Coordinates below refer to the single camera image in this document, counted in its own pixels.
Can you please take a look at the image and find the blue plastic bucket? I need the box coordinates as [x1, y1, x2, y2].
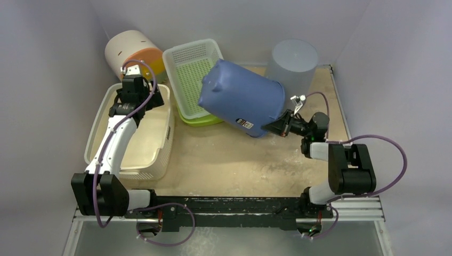
[198, 59, 285, 138]

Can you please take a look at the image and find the white perforated basket tray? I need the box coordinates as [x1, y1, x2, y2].
[163, 38, 223, 120]

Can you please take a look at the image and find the grey plastic bucket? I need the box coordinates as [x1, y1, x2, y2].
[264, 39, 319, 100]

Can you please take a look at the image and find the green plastic tray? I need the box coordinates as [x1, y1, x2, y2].
[177, 106, 223, 127]

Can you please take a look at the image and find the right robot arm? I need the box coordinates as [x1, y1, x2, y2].
[262, 110, 376, 217]

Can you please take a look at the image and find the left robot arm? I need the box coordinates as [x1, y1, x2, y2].
[71, 75, 164, 218]

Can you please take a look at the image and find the white orange yellow cylinder container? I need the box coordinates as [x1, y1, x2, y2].
[104, 30, 168, 84]

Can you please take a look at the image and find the cream perforated laundry basket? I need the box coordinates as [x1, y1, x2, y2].
[84, 83, 175, 180]

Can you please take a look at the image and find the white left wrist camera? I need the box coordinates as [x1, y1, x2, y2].
[120, 65, 142, 79]

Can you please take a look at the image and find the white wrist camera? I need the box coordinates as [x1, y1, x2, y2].
[290, 95, 306, 115]
[120, 65, 142, 79]

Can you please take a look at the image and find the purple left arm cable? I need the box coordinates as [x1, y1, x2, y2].
[92, 60, 196, 247]

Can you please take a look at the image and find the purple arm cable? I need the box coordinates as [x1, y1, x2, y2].
[92, 60, 196, 247]
[302, 92, 408, 241]

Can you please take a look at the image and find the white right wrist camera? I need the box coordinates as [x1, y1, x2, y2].
[290, 95, 306, 115]

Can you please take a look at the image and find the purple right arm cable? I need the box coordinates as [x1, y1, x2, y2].
[302, 92, 408, 241]

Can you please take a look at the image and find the aluminium frame rail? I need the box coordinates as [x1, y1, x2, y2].
[61, 65, 394, 256]

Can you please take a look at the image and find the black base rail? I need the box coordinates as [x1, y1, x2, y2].
[125, 193, 334, 235]

